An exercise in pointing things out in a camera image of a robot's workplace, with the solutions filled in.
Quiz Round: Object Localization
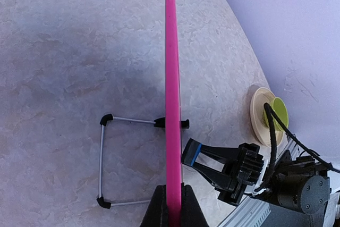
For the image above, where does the pink framed whiteboard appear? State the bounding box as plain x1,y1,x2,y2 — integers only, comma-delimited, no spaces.
165,0,182,226

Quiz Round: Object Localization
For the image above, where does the beige round plate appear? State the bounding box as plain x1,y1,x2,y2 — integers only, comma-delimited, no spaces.
250,87,275,147

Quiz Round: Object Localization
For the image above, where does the right black board stand foot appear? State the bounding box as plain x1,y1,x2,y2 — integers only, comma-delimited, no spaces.
181,119,190,129

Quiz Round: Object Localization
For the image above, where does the lime green bowl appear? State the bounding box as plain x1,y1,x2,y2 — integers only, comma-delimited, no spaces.
263,97,289,132

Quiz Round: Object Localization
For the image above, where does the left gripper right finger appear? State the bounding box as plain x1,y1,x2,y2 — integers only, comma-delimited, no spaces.
181,183,209,227

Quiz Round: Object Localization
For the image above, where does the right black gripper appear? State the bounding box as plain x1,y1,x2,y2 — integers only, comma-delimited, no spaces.
191,143,264,206

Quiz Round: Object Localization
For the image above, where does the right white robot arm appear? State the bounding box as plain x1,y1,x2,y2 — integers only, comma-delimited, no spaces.
181,139,332,215

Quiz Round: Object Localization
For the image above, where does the silver wire board stand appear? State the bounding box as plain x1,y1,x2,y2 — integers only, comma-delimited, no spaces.
96,113,167,209

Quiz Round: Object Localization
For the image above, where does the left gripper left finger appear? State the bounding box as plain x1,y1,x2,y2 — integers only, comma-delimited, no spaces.
140,185,168,227

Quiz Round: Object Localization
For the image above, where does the blue whiteboard eraser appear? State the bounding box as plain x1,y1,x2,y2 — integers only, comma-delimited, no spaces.
181,138,202,167

